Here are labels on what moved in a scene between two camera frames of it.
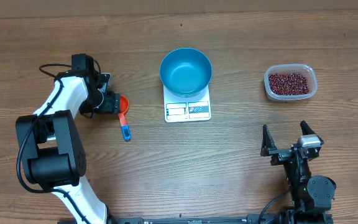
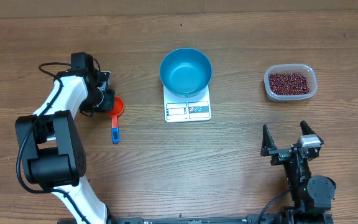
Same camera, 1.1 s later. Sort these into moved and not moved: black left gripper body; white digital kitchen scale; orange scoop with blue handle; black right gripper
Moved: orange scoop with blue handle
Not moved: black right gripper; black left gripper body; white digital kitchen scale
